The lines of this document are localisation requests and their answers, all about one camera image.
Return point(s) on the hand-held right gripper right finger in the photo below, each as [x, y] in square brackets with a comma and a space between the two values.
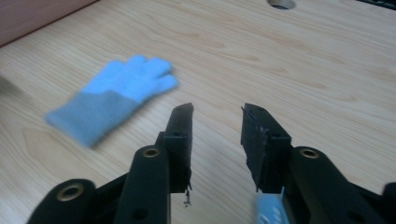
[264, 152]

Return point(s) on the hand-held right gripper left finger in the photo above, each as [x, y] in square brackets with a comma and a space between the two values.
[179, 149]

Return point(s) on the blue glove with shark face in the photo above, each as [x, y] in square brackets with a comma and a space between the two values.
[271, 208]

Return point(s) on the plain blue and grey glove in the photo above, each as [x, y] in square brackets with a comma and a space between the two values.
[115, 96]

